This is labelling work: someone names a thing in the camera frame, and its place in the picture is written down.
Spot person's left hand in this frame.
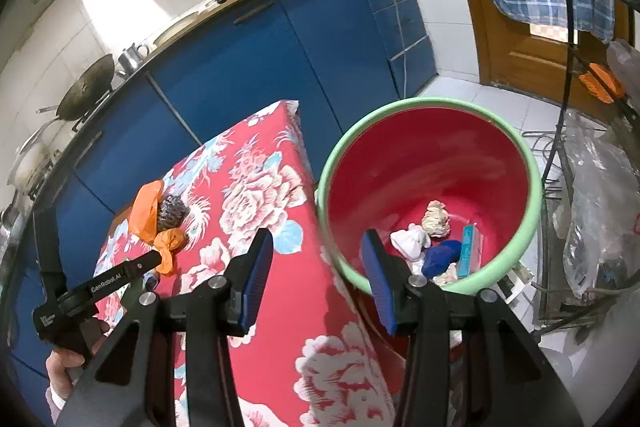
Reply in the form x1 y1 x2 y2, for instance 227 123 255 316
45 319 112 390

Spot white round basin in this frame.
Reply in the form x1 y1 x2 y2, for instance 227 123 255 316
152 14 201 48

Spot orange item on rack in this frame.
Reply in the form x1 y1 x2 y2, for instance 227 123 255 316
580 63 627 104

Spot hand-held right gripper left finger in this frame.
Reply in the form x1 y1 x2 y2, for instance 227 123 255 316
55 228 275 427

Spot crumpled clear plastic bag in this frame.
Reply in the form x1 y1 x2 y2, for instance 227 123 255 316
606 38 640 95

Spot small orange plastic piece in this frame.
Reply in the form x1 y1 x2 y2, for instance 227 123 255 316
154 228 188 277

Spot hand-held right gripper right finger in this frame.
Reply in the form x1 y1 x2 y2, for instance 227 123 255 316
361 229 583 427

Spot white power cable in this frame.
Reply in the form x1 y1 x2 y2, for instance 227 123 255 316
345 0 408 98

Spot orange plastic bag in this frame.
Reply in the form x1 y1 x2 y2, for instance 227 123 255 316
129 180 165 244

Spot black wok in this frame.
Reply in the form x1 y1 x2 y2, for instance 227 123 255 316
35 53 117 122

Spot large clear plastic bag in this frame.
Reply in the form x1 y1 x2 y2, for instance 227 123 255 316
562 109 640 300

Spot blue mesh scrubber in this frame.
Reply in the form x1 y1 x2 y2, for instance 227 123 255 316
422 240 463 279

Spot teal cardboard box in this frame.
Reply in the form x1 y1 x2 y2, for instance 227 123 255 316
456 224 485 279

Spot steel wool scrubber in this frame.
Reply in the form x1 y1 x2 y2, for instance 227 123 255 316
159 194 190 234

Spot person's left forearm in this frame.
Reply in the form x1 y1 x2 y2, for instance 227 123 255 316
46 384 71 415

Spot blue kitchen base cabinets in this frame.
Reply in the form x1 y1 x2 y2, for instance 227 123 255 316
0 0 438 408

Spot wooden door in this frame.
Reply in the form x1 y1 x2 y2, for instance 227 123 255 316
435 0 640 118

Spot red bucket with green rim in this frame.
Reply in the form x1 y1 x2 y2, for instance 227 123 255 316
316 98 543 305

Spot cream paper ball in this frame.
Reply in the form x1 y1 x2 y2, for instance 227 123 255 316
432 262 459 286
421 200 452 238

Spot red floral tablecloth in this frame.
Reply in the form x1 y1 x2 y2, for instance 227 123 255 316
95 99 406 427

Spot white cooking pot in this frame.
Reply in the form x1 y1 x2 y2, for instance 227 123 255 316
10 139 53 188

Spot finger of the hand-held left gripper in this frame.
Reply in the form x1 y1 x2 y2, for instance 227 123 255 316
122 251 165 278

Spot black metal rack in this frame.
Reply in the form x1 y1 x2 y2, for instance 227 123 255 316
535 0 640 333

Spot steel kettle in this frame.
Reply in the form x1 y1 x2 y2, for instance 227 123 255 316
117 42 151 72

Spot white cloth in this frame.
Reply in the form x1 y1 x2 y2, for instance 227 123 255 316
390 223 432 262

